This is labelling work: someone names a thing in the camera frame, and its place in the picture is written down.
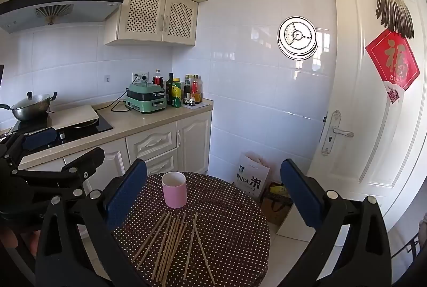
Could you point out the dark green oil bottle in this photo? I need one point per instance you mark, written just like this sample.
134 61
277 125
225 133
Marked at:
170 86

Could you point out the black glass cooktop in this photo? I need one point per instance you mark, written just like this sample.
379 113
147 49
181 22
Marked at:
100 125

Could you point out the bunch of wooden chopsticks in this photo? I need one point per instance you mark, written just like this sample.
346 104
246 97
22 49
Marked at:
168 242

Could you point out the white door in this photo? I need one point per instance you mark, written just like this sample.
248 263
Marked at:
360 90

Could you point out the red-orange sauce bottle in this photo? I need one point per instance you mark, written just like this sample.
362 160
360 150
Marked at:
196 90

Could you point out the hanging feather fan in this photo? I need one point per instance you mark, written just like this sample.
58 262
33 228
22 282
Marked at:
395 13

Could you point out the dark soy sauce bottle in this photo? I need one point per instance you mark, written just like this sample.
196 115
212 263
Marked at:
186 88

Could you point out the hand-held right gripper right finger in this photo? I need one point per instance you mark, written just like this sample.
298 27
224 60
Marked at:
302 197

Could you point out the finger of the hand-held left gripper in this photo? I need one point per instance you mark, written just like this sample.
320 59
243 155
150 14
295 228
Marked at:
83 160
40 139

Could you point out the green electric cooker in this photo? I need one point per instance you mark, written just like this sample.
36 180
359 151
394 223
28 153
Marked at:
143 105

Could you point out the dark metal frame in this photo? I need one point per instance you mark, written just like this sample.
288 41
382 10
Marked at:
412 245

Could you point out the cream base cabinets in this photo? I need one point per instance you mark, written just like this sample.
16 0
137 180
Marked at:
193 140

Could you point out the person's left hand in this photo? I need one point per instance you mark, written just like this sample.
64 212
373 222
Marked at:
8 239

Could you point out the yellow-green bottle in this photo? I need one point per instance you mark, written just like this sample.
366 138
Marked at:
176 93

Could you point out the white wall socket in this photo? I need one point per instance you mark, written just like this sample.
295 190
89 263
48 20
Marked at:
140 76

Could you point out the brown cardboard box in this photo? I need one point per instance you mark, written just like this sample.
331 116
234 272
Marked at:
272 212

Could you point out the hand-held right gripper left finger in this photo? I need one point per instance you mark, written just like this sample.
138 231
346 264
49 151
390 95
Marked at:
125 197

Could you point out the yellow bag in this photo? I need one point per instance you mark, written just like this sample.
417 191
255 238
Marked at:
278 189

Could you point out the red paper door decoration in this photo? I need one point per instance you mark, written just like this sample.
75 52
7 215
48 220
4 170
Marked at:
393 56

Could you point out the round metal steamer plates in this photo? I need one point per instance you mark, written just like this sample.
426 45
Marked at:
297 36

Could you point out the dark cola bottle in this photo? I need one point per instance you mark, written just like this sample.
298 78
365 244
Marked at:
157 80

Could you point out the cream lattice-door wall cabinet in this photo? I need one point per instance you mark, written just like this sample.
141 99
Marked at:
146 36

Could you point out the small dark bottle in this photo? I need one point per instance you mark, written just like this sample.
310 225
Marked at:
191 101

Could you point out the steel wok with lid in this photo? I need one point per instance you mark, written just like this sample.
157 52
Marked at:
30 108

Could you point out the white paper sheet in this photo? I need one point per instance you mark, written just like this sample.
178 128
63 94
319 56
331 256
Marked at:
201 105

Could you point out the beige cutting board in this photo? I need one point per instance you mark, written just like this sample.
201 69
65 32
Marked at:
73 115

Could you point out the white rice bag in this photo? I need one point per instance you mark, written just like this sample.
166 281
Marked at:
250 177

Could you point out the pink cup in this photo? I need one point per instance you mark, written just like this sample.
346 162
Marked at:
173 193

